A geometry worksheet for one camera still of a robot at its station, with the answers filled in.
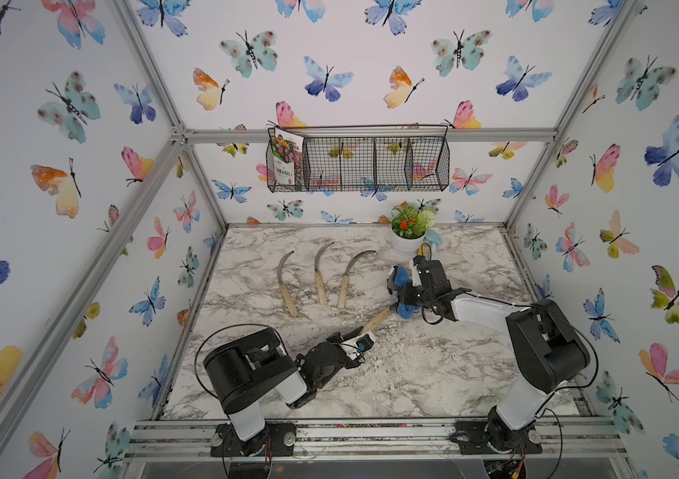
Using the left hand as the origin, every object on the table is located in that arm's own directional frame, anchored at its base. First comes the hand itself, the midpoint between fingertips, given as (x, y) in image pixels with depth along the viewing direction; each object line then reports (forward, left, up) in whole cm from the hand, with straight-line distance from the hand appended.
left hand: (363, 327), depth 85 cm
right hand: (+14, -14, -1) cm, 20 cm away
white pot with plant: (+33, -17, +7) cm, 38 cm away
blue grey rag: (+15, -11, +2) cm, 19 cm away
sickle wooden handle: (+12, +23, -7) cm, 27 cm away
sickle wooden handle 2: (+14, +13, -5) cm, 20 cm away
